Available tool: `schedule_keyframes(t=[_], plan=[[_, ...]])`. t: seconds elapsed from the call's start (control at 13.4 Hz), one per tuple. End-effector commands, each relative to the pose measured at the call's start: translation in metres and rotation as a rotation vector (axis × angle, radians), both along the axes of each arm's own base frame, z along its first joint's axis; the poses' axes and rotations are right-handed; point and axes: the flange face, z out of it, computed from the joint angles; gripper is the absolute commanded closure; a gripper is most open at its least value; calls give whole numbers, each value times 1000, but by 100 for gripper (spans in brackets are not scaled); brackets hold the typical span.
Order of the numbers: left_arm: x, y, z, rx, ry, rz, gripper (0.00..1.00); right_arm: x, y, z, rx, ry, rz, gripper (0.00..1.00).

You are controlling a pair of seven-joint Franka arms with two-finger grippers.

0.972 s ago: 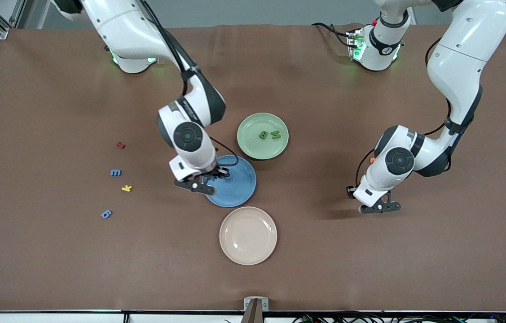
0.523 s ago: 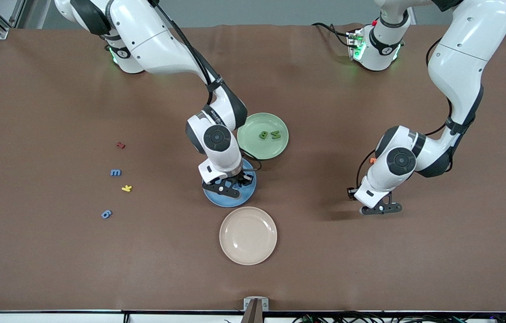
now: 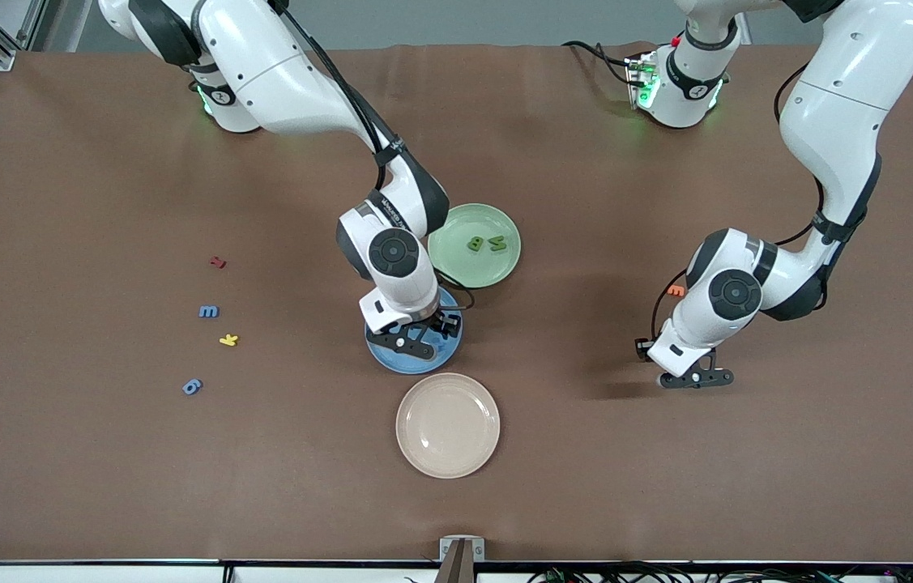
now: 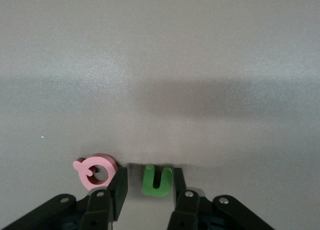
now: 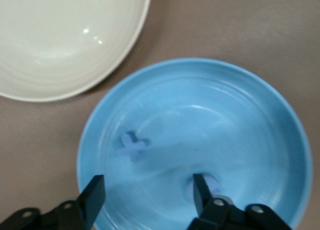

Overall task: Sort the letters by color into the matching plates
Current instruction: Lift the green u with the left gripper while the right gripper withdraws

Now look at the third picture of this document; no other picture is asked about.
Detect brown table cover sheet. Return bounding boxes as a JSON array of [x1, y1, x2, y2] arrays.
[[0, 42, 913, 565]]

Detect black left base cable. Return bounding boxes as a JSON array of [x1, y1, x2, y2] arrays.
[[561, 39, 637, 88]]

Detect beige plate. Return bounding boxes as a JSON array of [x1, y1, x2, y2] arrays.
[[395, 372, 501, 479]]

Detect green plate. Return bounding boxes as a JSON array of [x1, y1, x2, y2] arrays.
[[429, 202, 522, 289]]

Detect blue plate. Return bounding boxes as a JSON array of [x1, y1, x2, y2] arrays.
[[365, 285, 463, 375]]

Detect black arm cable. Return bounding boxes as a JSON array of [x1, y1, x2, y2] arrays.
[[642, 65, 830, 345], [278, 0, 475, 313]]

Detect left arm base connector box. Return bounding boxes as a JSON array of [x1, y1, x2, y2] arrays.
[[625, 53, 661, 110]]

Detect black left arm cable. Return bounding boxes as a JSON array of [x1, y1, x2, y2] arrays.
[[642, 65, 830, 345]]

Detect tan post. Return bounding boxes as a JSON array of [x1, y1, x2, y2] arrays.
[[433, 541, 480, 583]]

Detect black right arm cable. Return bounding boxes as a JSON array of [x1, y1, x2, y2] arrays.
[[278, 0, 475, 313]]

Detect small metal bracket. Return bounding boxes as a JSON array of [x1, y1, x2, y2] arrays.
[[439, 536, 486, 563]]

